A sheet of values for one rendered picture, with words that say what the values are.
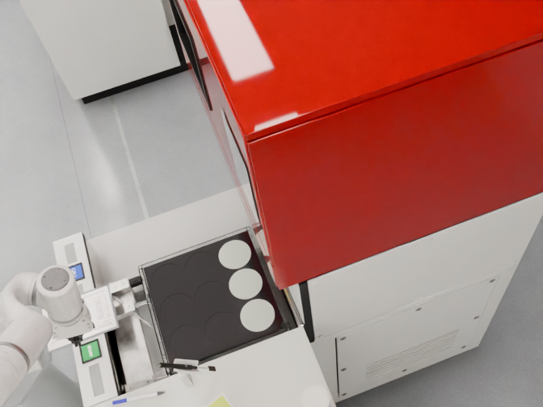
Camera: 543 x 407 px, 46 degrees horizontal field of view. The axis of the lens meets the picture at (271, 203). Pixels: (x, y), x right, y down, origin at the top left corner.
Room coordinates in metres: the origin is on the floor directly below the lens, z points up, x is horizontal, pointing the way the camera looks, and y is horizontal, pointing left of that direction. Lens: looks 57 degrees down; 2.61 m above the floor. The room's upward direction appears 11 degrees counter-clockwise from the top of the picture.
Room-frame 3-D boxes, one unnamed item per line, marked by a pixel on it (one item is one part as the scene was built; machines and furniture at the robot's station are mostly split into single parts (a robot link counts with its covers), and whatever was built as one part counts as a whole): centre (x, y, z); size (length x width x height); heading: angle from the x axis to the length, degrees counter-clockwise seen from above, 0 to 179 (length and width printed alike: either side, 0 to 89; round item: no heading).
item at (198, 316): (0.83, 0.23, 0.90); 0.34 x 0.34 x 0.01; 11
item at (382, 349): (1.13, -0.29, 0.41); 0.82 x 0.71 x 0.82; 11
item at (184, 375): (0.57, 0.29, 1.03); 0.06 x 0.04 x 0.13; 101
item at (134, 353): (0.77, 0.48, 0.87); 0.36 x 0.08 x 0.03; 11
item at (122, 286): (0.92, 0.51, 0.89); 0.08 x 0.03 x 0.03; 101
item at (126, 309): (0.84, 0.50, 0.89); 0.08 x 0.03 x 0.03; 101
